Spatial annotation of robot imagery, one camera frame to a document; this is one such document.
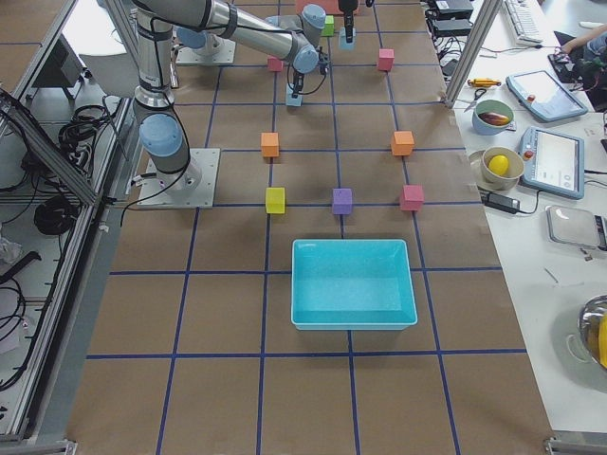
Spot pink foam block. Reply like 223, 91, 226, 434
399, 185, 425, 211
267, 55, 284, 73
377, 48, 395, 72

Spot yellow foam block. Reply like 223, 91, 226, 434
265, 187, 286, 214

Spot beige bowl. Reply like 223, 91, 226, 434
480, 147, 524, 191

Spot blue teach pendant far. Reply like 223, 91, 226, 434
506, 70, 588, 122

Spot scissors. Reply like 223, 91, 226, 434
465, 87, 487, 112

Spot grey kitchen scale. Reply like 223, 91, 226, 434
546, 206, 606, 251

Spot yellow lemon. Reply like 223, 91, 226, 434
487, 155, 509, 176

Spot orange foam block right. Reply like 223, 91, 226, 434
391, 131, 415, 156

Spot blue teach pendant near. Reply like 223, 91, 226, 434
518, 127, 585, 200

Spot orange foam block left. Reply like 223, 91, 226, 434
260, 132, 280, 158

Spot lime green foam block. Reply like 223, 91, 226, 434
322, 15, 335, 37

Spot white keyboard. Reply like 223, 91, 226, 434
502, 0, 543, 46

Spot blue teach pendant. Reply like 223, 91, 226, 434
518, 127, 585, 200
506, 70, 588, 122

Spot purple foam block near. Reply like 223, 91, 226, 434
332, 188, 354, 215

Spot red box far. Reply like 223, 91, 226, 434
295, 0, 364, 18

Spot pink foam block far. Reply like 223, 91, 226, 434
377, 48, 395, 72

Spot metal bowl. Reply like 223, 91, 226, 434
565, 295, 606, 372

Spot orange foam block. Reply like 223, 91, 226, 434
391, 131, 415, 156
260, 132, 280, 158

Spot pink foam block near right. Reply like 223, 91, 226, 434
399, 185, 425, 211

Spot black power adapter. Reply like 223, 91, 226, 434
481, 191, 520, 214

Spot yellow orange tool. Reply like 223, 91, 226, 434
467, 78, 502, 88

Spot aluminium frame post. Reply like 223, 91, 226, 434
443, 0, 502, 108

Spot turquoise plastic tray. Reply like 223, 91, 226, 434
291, 239, 418, 331

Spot green bowl with fruit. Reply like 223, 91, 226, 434
471, 100, 514, 136

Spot light blue foam block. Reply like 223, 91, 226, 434
339, 27, 356, 50
285, 85, 303, 107

